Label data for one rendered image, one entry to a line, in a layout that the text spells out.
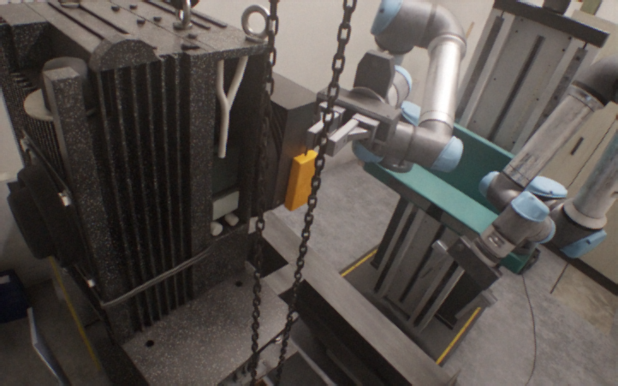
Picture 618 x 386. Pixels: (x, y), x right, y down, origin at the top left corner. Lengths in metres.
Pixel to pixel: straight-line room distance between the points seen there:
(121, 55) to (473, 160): 1.14
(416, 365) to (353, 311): 0.30
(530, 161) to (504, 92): 0.42
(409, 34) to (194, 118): 0.58
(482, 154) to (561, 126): 0.41
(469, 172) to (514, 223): 0.54
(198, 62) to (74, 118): 0.23
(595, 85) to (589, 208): 0.31
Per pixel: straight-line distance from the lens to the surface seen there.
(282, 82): 0.95
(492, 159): 1.37
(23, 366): 2.23
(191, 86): 0.72
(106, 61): 0.62
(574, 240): 1.17
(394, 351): 1.46
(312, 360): 2.10
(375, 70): 0.63
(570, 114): 1.05
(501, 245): 0.92
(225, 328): 1.09
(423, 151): 0.77
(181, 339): 1.08
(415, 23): 1.02
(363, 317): 1.49
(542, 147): 1.04
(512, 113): 1.41
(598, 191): 1.11
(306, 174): 0.95
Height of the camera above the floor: 1.84
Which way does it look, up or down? 37 degrees down
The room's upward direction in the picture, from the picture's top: 13 degrees clockwise
